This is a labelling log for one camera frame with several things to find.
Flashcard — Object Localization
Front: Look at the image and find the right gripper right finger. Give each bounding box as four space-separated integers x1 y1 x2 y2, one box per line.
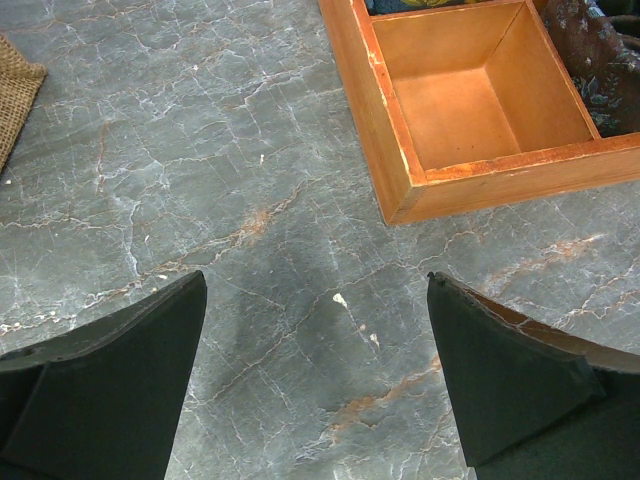
427 272 639 479

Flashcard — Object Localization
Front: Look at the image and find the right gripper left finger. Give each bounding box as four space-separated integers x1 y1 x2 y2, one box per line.
1 271 207 479

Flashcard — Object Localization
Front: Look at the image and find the canvas tote bag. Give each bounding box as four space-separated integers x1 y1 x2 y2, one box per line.
0 35 47 167

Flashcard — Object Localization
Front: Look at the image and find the wooden compartment tray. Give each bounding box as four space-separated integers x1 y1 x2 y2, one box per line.
320 1 639 225

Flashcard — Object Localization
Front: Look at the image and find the rolled black sock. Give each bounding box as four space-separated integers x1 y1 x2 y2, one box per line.
542 0 639 137

